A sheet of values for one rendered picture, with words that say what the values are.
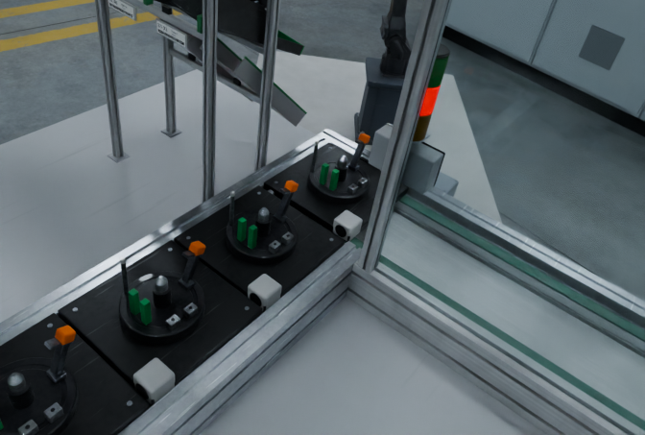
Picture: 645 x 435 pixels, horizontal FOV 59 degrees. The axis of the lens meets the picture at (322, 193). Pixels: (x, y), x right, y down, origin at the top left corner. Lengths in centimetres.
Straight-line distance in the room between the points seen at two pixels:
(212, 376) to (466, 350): 46
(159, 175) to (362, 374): 71
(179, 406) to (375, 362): 39
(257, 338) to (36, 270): 50
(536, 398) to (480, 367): 10
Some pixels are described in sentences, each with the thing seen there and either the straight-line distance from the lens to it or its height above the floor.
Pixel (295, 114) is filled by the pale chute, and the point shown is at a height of 103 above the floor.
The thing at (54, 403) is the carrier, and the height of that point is 100.
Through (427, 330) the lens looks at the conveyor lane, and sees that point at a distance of 114.
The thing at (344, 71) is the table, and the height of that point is 86.
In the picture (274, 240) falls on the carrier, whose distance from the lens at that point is 110.
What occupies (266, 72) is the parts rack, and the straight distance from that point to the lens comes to 125.
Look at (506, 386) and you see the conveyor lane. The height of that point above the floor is 91.
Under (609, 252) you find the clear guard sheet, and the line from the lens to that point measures 90.
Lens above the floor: 177
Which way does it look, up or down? 39 degrees down
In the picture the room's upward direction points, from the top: 10 degrees clockwise
